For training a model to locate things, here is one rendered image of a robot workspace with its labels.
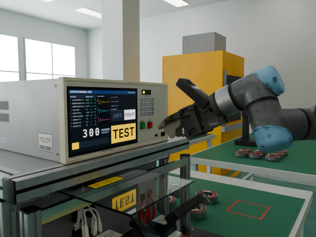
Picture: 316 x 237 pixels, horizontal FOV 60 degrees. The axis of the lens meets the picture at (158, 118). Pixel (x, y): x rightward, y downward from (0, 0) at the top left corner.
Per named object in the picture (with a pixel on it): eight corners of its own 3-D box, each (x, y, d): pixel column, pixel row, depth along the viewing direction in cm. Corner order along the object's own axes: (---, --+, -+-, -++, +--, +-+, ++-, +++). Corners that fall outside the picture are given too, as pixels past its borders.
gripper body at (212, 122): (184, 139, 74) (222, 123, 67) (172, 110, 76) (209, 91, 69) (196, 136, 80) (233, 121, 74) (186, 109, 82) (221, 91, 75)
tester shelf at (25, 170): (189, 148, 107) (189, 137, 107) (14, 205, 52) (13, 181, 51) (108, 138, 132) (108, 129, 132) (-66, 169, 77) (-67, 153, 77)
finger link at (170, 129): (158, 144, 80) (183, 133, 75) (151, 125, 81) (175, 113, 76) (164, 142, 83) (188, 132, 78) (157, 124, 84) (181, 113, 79)
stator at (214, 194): (217, 205, 131) (217, 198, 131) (193, 203, 134) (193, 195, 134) (218, 197, 142) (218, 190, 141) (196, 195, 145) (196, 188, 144)
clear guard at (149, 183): (215, 209, 66) (215, 185, 65) (156, 257, 46) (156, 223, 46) (115, 184, 84) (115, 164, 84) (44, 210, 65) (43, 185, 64)
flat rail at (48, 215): (186, 164, 105) (186, 157, 105) (32, 229, 54) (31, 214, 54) (184, 164, 105) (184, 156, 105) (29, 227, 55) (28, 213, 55)
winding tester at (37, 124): (168, 140, 99) (168, 83, 98) (65, 164, 64) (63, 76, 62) (94, 131, 122) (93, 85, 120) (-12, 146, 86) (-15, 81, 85)
